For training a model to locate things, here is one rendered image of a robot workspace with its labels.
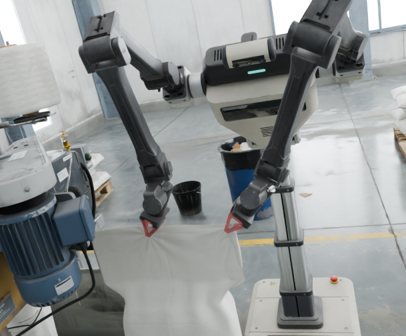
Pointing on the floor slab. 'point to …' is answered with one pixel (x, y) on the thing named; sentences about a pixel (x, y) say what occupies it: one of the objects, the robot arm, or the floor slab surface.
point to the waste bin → (242, 171)
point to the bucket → (188, 197)
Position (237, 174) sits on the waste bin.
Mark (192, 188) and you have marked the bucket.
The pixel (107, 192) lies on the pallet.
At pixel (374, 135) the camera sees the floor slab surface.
